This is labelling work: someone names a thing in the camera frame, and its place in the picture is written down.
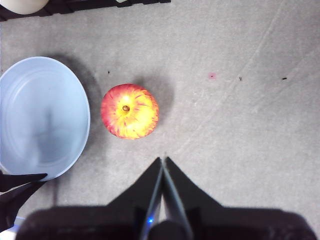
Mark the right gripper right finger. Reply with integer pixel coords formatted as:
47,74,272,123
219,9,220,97
163,156,223,226

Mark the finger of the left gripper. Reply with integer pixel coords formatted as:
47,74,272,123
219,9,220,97
0,171,48,193
0,180,47,230

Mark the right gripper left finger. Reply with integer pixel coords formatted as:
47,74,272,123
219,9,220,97
107,156,164,226

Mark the red yellow apple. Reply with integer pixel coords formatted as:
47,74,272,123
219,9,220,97
100,83,160,140

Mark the blue plate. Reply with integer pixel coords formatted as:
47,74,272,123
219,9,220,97
0,56,91,181

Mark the cream white plate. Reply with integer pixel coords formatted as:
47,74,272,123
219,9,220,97
0,0,49,15

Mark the black plate rack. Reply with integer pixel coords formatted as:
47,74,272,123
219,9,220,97
0,0,172,22

